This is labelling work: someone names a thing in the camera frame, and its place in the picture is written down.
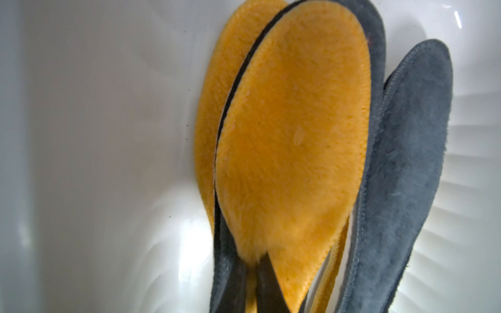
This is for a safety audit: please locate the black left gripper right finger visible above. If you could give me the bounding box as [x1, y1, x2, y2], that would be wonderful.
[256, 253, 290, 313]

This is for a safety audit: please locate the grey fleece insole front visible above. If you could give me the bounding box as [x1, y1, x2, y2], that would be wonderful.
[209, 0, 388, 313]

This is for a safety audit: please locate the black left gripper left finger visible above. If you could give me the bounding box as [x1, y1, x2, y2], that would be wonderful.
[213, 256, 247, 313]

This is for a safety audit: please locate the white plastic storage box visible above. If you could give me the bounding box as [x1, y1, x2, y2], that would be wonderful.
[1, 1, 500, 312]

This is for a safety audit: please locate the orange insole box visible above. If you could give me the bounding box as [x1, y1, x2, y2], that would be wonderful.
[306, 218, 350, 312]

